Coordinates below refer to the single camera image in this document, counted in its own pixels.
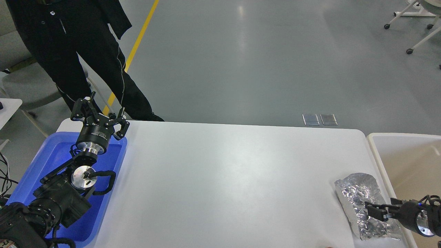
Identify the person in black clothes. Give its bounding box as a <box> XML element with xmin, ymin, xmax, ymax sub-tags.
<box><xmin>5</xmin><ymin>0</ymin><xmax>163</xmax><ymax>122</ymax></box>

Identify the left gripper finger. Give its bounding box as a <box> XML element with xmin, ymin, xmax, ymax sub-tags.
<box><xmin>71</xmin><ymin>92</ymin><xmax>98</xmax><ymax>122</ymax></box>
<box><xmin>105</xmin><ymin>108</ymin><xmax>130</xmax><ymax>140</ymax></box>

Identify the blue plastic bin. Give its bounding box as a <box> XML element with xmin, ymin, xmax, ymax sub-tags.
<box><xmin>7</xmin><ymin>132</ymin><xmax>127</xmax><ymax>248</ymax></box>

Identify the white wheeled stand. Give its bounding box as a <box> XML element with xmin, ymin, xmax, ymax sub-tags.
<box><xmin>384</xmin><ymin>0</ymin><xmax>441</xmax><ymax>69</ymax></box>

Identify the beige plastic bin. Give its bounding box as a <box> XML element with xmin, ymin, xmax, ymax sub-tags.
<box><xmin>366</xmin><ymin>132</ymin><xmax>441</xmax><ymax>248</ymax></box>

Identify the metal floor plate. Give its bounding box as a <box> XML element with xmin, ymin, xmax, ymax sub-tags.
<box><xmin>302</xmin><ymin>114</ymin><xmax>320</xmax><ymax>126</ymax></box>
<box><xmin>320</xmin><ymin>114</ymin><xmax>338</xmax><ymax>126</ymax></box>

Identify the white side table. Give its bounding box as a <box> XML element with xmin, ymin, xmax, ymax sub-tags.
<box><xmin>0</xmin><ymin>98</ymin><xmax>23</xmax><ymax>129</ymax></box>

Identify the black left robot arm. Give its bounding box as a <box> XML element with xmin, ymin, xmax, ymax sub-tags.
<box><xmin>1</xmin><ymin>92</ymin><xmax>130</xmax><ymax>248</ymax></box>

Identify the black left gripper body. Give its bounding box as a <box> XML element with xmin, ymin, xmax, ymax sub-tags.
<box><xmin>76</xmin><ymin>115</ymin><xmax>114</xmax><ymax>155</ymax></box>

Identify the silver foil bag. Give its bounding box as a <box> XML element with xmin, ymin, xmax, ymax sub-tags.
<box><xmin>334</xmin><ymin>173</ymin><xmax>403</xmax><ymax>241</ymax></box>

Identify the left metal floor plate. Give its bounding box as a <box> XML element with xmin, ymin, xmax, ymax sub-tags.
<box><xmin>302</xmin><ymin>114</ymin><xmax>320</xmax><ymax>126</ymax></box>

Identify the right metal floor plate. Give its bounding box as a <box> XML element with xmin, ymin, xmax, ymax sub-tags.
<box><xmin>320</xmin><ymin>114</ymin><xmax>338</xmax><ymax>126</ymax></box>

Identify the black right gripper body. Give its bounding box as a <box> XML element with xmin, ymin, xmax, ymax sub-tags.
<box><xmin>389</xmin><ymin>195</ymin><xmax>440</xmax><ymax>237</ymax></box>

